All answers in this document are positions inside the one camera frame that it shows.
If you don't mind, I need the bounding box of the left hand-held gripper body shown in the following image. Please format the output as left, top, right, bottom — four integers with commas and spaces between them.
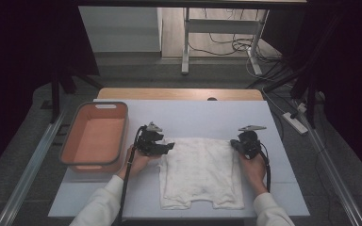
136, 121, 171, 157

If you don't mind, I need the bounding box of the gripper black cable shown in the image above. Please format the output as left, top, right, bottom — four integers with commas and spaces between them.
258, 142, 272, 193
117, 125, 147, 225

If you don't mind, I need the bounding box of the white metal desk frame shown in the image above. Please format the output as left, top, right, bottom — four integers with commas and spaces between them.
181, 8, 270, 76

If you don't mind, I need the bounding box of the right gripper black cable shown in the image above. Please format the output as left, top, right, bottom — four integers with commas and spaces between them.
258, 142, 272, 193

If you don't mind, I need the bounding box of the white baby romper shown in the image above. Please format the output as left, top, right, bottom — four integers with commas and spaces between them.
158, 137, 245, 211

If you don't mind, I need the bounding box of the dark curtain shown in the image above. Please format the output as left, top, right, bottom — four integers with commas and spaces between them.
0, 0, 100, 183
260, 0, 362, 186

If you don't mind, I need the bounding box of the black metal stand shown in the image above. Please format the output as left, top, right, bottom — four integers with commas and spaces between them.
290, 74, 319, 128
50, 72, 105, 124

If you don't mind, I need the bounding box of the aluminium floor rail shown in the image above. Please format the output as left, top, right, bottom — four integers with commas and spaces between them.
295, 103, 362, 226
0, 112, 67, 226

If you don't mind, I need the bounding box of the person's left hand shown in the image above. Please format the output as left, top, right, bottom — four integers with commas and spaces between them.
116, 146, 161, 181

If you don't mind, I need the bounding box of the orange plastic basket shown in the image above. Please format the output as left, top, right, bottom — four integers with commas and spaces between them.
58, 101, 130, 173

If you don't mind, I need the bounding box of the person's right hand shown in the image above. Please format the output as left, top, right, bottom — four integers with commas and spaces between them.
239, 152, 270, 197

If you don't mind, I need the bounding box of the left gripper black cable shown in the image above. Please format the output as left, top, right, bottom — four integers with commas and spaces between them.
117, 125, 147, 225

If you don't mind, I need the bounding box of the floor cable bundle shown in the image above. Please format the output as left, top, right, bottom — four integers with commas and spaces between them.
188, 8, 284, 83

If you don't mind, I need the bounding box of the white power strip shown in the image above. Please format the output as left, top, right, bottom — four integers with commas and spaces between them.
282, 111, 309, 136

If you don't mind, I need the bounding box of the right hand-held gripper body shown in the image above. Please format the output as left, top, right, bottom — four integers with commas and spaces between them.
235, 125, 268, 159

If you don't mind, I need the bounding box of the white board sheet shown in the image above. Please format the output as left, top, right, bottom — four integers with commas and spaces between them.
47, 99, 311, 218

